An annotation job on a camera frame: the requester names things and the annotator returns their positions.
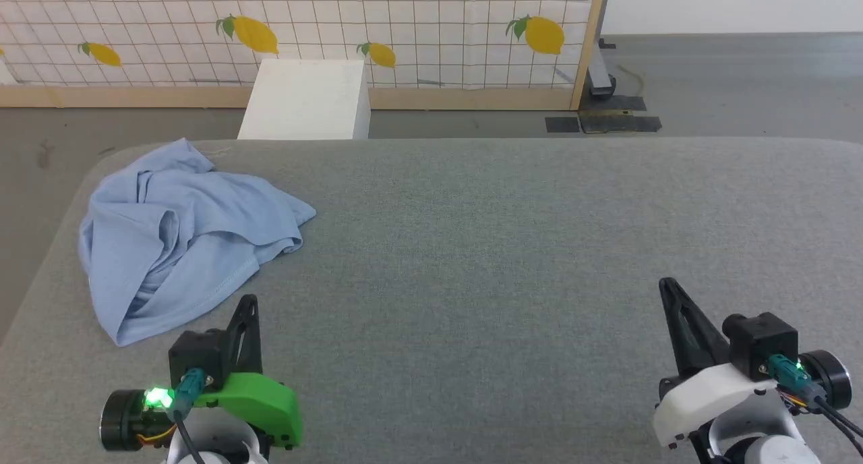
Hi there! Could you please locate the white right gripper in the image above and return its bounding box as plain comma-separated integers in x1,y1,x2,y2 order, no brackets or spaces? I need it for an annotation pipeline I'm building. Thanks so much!
653,277,783,449

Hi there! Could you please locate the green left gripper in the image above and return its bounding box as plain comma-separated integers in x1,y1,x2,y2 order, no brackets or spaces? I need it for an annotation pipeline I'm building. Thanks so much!
196,294,302,449

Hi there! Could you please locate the light blue polo shirt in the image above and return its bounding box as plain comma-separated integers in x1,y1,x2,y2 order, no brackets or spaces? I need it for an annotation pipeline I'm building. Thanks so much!
79,138,317,347

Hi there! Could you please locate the large black floor tape patch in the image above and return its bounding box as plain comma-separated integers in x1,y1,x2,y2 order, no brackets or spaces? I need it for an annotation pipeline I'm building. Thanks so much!
578,96,663,134

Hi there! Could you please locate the white box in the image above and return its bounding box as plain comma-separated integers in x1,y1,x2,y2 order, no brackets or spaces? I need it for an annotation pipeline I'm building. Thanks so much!
237,59,371,141

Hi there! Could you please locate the grey metal panel foot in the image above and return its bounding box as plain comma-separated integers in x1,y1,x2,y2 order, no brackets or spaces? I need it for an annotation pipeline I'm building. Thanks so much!
585,38,618,102

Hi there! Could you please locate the left camera cable teal plug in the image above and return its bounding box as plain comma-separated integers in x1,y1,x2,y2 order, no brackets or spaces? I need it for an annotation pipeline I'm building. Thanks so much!
172,368,207,464

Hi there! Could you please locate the camera cable teal plug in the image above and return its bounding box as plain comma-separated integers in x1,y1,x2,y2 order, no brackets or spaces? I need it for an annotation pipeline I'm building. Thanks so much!
767,355,863,455
172,368,207,464

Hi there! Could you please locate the right camera cable teal plug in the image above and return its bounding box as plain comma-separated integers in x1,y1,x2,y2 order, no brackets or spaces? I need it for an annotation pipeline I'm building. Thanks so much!
767,355,863,455

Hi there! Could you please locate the thin yellow floor cable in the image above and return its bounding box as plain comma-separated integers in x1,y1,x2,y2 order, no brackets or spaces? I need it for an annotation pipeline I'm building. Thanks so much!
617,64,646,98

